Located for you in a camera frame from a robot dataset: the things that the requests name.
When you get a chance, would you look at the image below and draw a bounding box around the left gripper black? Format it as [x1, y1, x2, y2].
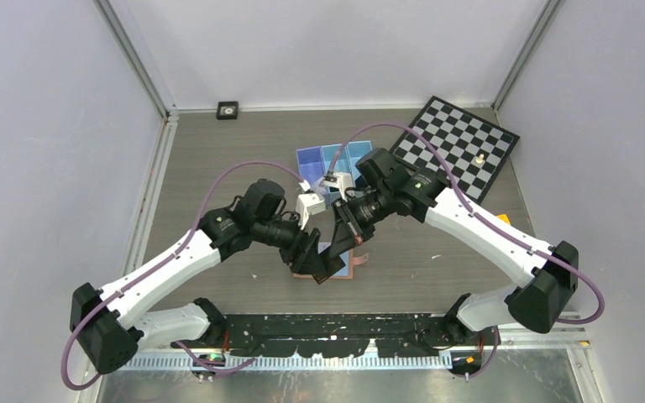
[253, 207, 326, 274]

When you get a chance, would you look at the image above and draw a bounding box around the black white chessboard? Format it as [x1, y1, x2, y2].
[410, 97, 521, 203]

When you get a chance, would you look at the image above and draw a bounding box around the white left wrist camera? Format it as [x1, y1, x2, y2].
[295, 180, 326, 229]

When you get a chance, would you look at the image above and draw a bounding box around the blue yellow toy car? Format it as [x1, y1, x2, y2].
[497, 214, 511, 225]

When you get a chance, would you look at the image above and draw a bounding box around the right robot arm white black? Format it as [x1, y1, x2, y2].
[321, 148, 579, 345]

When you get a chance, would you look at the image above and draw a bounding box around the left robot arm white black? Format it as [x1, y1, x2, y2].
[71, 179, 326, 374]

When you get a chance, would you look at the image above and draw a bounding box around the light blue bin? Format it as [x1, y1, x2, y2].
[319, 144, 355, 207]
[346, 140, 372, 168]

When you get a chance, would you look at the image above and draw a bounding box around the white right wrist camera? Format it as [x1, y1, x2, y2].
[322, 171, 354, 203]

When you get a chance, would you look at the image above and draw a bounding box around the brown leather card holder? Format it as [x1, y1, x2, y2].
[292, 242, 369, 280]

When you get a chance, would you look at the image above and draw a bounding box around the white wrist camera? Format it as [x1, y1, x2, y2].
[322, 171, 354, 203]
[295, 180, 326, 229]

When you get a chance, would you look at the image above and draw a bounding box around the small black square device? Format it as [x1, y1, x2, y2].
[216, 101, 239, 120]

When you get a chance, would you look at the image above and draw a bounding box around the right light blue bin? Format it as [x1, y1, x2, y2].
[346, 140, 372, 168]

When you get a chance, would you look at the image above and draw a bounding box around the purple plastic bin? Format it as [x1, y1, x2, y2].
[296, 146, 325, 186]

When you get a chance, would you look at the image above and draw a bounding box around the middle light blue bin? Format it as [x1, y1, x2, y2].
[319, 144, 355, 207]

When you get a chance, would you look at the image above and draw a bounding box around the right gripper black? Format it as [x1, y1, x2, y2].
[330, 185, 394, 258]

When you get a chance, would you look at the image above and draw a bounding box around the aluminium rail frame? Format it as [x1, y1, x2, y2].
[110, 323, 591, 377]

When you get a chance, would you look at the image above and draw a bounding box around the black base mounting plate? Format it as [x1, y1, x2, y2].
[183, 313, 495, 359]

